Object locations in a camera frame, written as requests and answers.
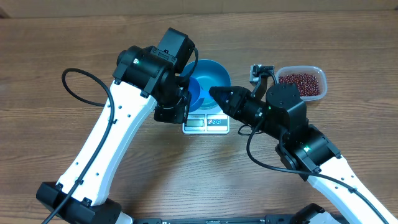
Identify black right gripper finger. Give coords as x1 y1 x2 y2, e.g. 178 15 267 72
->
213 95 232 116
209 86 241 98

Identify blue plastic measuring scoop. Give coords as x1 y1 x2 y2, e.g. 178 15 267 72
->
188 77 216 113

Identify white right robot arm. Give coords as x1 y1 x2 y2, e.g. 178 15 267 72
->
210 83 397 223

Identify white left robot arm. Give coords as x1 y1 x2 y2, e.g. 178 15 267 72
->
36 28 198 223

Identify teal blue bowl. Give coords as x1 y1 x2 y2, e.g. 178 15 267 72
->
181 59 231 110

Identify white digital kitchen scale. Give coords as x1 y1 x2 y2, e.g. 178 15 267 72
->
182 101 230 134

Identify red adzuki beans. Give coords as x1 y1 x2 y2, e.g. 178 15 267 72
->
278 73 320 96

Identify clear plastic food container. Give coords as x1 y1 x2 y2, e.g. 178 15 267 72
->
275 65 328 101

